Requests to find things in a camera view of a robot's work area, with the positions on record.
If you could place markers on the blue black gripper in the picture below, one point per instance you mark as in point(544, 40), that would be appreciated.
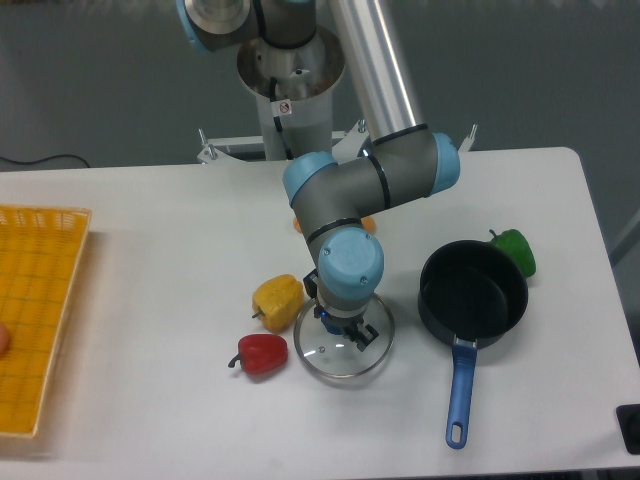
point(346, 327)

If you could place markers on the round glass pot lid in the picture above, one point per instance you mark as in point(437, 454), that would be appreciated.
point(335, 357)

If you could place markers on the yellow bell pepper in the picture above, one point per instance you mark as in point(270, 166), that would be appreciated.
point(277, 302)

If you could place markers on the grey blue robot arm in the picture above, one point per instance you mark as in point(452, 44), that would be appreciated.
point(329, 200)

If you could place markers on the red bell pepper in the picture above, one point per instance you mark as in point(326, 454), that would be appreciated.
point(260, 354)

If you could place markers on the orange pumpkin wedge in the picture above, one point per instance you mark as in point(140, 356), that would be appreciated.
point(367, 222)

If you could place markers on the green bell pepper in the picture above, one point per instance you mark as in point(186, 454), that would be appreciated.
point(514, 244)

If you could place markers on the black box at table edge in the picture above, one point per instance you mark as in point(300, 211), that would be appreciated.
point(628, 417)

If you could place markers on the yellow woven basket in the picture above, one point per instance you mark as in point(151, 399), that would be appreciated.
point(41, 251)

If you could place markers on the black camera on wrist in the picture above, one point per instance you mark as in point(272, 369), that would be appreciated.
point(310, 283)

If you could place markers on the black pot blue handle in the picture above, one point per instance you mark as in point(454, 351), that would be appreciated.
point(470, 294)

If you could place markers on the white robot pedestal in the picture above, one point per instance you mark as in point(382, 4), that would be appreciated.
point(291, 65)

